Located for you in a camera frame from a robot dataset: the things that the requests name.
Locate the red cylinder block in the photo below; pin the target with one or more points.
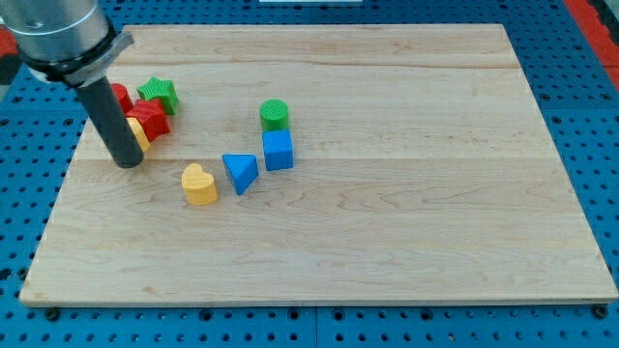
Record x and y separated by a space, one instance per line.
123 97

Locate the yellow block behind rod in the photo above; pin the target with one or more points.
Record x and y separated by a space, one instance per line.
139 134

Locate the green star block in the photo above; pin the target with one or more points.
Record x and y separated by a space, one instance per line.
163 90

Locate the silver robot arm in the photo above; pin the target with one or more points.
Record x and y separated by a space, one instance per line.
75 42

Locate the yellow heart block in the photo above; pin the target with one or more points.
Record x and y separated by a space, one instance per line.
199 186

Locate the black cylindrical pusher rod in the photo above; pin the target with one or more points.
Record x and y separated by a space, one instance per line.
108 118

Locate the green cylinder block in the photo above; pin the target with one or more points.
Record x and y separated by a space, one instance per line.
274 115

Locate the wooden board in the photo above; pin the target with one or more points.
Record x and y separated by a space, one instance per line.
424 174

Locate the blue cube block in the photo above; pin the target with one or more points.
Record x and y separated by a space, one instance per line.
278 150

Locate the blue triangle block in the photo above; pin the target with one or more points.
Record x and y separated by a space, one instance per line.
242 170

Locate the red star block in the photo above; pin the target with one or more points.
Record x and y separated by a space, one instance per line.
151 117

